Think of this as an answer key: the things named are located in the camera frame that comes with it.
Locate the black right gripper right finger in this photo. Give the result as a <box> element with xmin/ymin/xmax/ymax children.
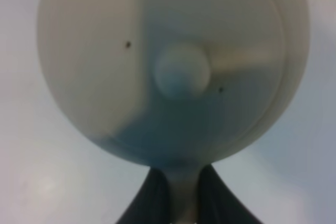
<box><xmin>197</xmin><ymin>165</ymin><xmax>261</xmax><ymax>224</ymax></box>

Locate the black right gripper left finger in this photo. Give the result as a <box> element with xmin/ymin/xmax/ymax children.
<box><xmin>117</xmin><ymin>168</ymin><xmax>171</xmax><ymax>224</ymax></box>

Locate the beige teapot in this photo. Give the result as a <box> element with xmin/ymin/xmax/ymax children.
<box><xmin>37</xmin><ymin>0</ymin><xmax>310</xmax><ymax>223</ymax></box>

